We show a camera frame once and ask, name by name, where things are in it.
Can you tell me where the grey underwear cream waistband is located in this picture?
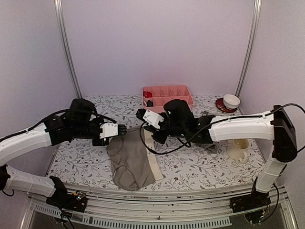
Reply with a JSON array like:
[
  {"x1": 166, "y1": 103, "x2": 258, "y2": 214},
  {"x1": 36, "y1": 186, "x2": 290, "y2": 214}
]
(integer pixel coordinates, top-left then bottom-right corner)
[{"x1": 106, "y1": 127, "x2": 163, "y2": 191}]

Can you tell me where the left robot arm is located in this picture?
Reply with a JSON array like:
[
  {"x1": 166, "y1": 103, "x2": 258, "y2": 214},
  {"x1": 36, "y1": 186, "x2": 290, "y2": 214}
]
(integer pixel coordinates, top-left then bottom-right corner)
[{"x1": 0, "y1": 99, "x2": 120, "y2": 207}]

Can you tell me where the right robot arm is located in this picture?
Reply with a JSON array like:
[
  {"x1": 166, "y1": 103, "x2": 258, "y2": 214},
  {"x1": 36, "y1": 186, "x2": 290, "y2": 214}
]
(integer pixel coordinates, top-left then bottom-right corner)
[{"x1": 137, "y1": 99, "x2": 299, "y2": 208}]

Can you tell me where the dark rolled cloth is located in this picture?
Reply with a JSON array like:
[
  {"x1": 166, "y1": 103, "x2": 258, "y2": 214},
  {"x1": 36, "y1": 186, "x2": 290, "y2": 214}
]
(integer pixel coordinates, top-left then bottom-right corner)
[{"x1": 146, "y1": 100, "x2": 154, "y2": 107}]

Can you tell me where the pink divided organizer box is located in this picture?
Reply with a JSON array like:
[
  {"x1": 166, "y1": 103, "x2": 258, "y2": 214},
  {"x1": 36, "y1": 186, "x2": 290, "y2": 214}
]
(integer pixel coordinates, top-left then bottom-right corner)
[{"x1": 142, "y1": 85, "x2": 194, "y2": 113}]

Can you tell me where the red rolled cloth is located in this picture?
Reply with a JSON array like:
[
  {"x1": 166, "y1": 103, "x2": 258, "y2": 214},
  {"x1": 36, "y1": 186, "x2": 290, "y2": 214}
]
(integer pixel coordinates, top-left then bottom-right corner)
[{"x1": 143, "y1": 90, "x2": 153, "y2": 98}]

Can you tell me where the floral table cloth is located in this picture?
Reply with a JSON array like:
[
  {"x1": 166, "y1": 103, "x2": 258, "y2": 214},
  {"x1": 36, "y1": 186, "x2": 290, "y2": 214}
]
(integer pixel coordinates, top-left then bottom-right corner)
[{"x1": 49, "y1": 95, "x2": 264, "y2": 191}]

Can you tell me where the red patterned saucer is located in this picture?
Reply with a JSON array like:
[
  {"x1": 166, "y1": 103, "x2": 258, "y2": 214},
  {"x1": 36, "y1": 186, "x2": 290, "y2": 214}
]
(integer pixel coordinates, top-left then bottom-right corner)
[{"x1": 215, "y1": 98, "x2": 237, "y2": 113}]

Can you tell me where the cream ceramic mug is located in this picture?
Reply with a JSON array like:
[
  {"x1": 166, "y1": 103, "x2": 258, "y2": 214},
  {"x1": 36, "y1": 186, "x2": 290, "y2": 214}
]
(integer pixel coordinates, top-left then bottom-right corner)
[{"x1": 227, "y1": 139, "x2": 249, "y2": 164}]

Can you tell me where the white small bowl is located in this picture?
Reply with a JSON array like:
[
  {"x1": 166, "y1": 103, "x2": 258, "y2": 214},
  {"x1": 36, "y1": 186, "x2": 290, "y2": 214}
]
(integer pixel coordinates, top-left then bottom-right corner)
[{"x1": 223, "y1": 94, "x2": 240, "y2": 109}]

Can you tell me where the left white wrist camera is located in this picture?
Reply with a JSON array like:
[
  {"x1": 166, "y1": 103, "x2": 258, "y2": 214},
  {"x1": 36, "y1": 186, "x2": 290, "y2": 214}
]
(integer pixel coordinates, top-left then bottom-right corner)
[{"x1": 109, "y1": 123, "x2": 127, "y2": 137}]

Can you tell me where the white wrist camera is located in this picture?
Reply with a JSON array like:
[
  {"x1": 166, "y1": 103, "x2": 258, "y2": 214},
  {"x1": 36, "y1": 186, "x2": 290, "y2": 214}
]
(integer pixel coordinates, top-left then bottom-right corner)
[
  {"x1": 136, "y1": 109, "x2": 164, "y2": 130},
  {"x1": 109, "y1": 123, "x2": 127, "y2": 137}
]

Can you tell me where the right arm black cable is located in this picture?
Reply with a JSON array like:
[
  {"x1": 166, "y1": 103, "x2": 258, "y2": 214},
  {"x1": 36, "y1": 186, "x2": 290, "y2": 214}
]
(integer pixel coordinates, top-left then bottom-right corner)
[{"x1": 139, "y1": 103, "x2": 305, "y2": 156}]

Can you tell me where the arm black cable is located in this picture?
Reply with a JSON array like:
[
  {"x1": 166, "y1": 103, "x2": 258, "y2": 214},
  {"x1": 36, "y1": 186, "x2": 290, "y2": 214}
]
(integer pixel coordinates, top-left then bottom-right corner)
[
  {"x1": 139, "y1": 103, "x2": 305, "y2": 156},
  {"x1": 0, "y1": 109, "x2": 117, "y2": 144}
]

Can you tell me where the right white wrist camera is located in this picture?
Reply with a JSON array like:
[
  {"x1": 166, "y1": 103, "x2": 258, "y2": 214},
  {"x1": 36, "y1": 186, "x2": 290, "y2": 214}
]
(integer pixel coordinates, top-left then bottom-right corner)
[{"x1": 136, "y1": 109, "x2": 164, "y2": 130}]

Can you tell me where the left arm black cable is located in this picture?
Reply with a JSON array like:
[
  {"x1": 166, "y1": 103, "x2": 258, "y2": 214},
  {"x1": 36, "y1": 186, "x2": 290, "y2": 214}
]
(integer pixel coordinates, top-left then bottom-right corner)
[{"x1": 0, "y1": 109, "x2": 117, "y2": 144}]

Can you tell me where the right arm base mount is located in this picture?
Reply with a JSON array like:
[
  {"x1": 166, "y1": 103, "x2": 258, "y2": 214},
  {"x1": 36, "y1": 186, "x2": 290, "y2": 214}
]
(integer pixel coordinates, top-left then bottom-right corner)
[{"x1": 229, "y1": 186, "x2": 271, "y2": 213}]

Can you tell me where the left aluminium frame post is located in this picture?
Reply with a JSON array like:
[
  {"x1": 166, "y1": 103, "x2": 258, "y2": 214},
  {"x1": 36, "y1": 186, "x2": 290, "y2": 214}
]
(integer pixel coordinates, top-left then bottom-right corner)
[{"x1": 54, "y1": 0, "x2": 83, "y2": 98}]

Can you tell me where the aluminium frame post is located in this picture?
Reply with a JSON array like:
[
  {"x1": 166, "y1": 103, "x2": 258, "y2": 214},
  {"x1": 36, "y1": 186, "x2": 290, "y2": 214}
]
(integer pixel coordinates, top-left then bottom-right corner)
[
  {"x1": 54, "y1": 0, "x2": 83, "y2": 98},
  {"x1": 235, "y1": 0, "x2": 262, "y2": 98}
]

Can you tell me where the right aluminium frame post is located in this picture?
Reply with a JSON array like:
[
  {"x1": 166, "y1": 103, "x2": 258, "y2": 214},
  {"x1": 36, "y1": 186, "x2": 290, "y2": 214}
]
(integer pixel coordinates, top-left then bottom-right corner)
[{"x1": 235, "y1": 0, "x2": 262, "y2": 98}]

